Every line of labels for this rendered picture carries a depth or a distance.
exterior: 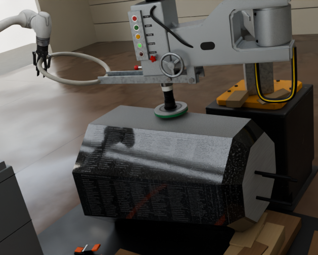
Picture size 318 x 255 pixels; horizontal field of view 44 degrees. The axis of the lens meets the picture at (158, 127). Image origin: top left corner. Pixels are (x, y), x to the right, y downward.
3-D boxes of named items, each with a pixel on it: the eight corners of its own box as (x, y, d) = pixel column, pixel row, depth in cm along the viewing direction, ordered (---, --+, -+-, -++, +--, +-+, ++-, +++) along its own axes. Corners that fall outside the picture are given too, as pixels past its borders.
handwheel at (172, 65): (190, 72, 228) (187, 47, 222) (185, 78, 219) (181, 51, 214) (167, 74, 234) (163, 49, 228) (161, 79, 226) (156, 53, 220)
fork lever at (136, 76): (206, 74, 242) (205, 66, 240) (197, 84, 226) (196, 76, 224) (110, 76, 270) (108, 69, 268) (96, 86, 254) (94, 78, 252)
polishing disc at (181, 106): (168, 101, 265) (168, 99, 265) (193, 104, 252) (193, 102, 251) (147, 113, 251) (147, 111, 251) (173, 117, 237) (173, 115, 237)
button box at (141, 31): (150, 58, 230) (141, 9, 219) (148, 59, 228) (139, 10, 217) (138, 59, 234) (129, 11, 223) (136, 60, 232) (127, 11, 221)
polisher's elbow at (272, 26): (252, 41, 219) (249, 5, 212) (287, 36, 217) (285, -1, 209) (258, 49, 202) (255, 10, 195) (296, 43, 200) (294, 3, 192)
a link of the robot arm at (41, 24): (54, 38, 259) (43, 31, 266) (55, 14, 251) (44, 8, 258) (39, 39, 251) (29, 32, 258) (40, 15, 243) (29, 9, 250)
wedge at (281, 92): (283, 94, 271) (283, 87, 269) (290, 98, 262) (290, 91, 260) (256, 100, 269) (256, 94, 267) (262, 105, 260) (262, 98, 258)
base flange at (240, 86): (243, 83, 321) (242, 77, 319) (304, 85, 292) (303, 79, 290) (214, 104, 287) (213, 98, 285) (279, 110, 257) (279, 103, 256)
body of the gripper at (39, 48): (34, 44, 258) (33, 57, 262) (46, 47, 257) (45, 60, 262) (38, 41, 264) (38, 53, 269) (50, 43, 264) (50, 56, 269)
